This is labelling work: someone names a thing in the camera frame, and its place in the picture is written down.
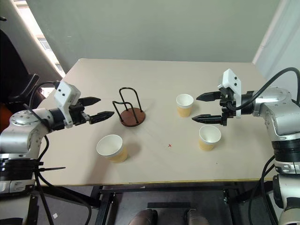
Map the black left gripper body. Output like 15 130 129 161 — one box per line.
68 97 90 126

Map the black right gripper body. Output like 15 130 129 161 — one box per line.
219 87 237 127

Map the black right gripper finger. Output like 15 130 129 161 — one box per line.
195 91 222 102
191 114 223 125

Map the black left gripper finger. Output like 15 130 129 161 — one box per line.
88 111 115 125
82 96 102 106

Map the yellow paper cup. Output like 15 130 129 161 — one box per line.
198 125 222 151
96 134 129 164
176 93 195 118

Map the black office chair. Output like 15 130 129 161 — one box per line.
0 29 47 111

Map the dark rounded robot foot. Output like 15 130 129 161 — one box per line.
129 209 158 225
185 209 210 225

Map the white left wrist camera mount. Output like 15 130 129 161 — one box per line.
53 81 82 128

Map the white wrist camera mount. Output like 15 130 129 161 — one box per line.
53 81 82 128
217 68 243 119

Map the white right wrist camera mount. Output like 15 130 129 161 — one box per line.
217 68 243 119

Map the black wire cup holder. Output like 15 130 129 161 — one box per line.
112 87 147 128

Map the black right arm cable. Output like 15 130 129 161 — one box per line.
233 67 300 110

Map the black metal table frame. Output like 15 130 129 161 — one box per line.
23 178 275 225

